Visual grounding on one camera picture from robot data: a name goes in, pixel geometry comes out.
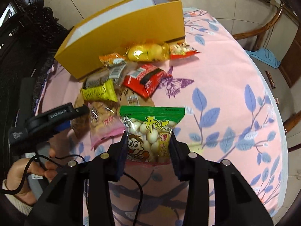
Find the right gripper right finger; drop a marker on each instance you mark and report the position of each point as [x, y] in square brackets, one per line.
[236, 203]

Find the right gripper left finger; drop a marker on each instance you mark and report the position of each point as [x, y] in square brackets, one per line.
[62, 201]

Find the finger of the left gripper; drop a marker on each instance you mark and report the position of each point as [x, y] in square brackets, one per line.
[78, 112]

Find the pink cracker bag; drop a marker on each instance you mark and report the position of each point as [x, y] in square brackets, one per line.
[104, 122]

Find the yellow rice cracker bar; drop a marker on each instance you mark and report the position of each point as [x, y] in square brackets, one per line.
[104, 92]

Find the clear long snack tube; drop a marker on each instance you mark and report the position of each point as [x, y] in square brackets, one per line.
[116, 74]

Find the green ball biscuit bag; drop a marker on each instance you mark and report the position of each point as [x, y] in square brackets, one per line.
[149, 130]

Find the golden yellow cake packet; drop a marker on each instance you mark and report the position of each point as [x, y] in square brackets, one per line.
[148, 52]

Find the yellow ball biscuit bag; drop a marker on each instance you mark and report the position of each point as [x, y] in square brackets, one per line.
[181, 50]

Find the brown bread packet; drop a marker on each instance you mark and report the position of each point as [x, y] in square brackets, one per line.
[127, 97]

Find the small orange snack packet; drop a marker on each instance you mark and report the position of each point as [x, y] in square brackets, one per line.
[112, 60]

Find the red snack packet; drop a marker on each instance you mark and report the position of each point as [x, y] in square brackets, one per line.
[145, 80]

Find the dark carved wooden furniture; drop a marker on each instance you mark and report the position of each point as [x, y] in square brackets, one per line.
[26, 40]

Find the pink patterned tablecloth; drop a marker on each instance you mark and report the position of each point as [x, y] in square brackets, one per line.
[230, 114]

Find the small red candy wrapper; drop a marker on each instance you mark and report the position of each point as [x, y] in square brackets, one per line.
[270, 79]

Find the yellow cardboard box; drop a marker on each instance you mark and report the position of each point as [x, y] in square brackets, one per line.
[117, 27]

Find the wooden armchair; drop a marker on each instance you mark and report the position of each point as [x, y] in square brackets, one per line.
[250, 15]

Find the blue cloth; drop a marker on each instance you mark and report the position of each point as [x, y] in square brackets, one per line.
[266, 56]

